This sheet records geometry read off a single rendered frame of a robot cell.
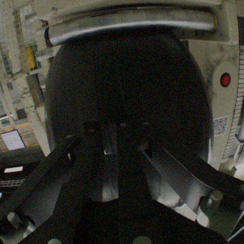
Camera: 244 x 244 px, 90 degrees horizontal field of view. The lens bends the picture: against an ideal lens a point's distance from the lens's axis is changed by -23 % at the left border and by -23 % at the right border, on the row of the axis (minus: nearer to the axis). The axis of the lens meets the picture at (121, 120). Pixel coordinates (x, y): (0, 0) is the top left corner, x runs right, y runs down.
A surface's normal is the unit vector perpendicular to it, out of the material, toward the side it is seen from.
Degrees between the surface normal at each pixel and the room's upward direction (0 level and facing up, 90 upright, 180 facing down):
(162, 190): 96
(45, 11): 90
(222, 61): 90
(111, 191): 99
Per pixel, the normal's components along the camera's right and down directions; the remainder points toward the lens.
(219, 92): 0.07, 0.47
